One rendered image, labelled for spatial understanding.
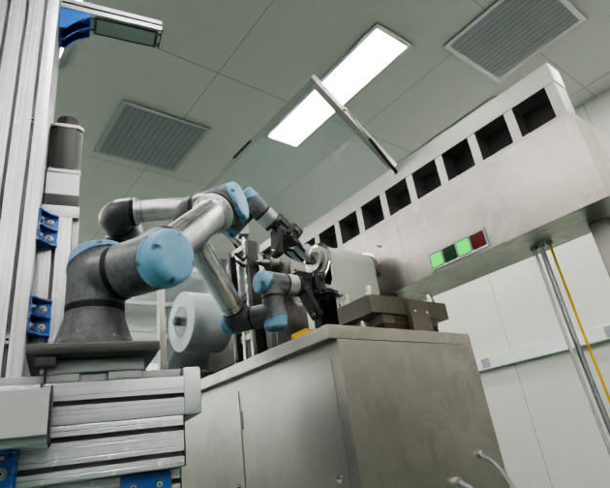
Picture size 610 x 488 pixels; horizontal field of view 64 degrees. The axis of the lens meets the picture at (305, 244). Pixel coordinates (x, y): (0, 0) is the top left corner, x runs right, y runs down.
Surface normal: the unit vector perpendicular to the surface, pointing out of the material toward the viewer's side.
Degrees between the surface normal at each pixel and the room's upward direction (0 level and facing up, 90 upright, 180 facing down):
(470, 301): 90
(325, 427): 90
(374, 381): 90
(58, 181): 90
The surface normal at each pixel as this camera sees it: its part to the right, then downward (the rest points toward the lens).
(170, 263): 0.89, -0.22
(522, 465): -0.79, -0.15
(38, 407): 0.41, -0.42
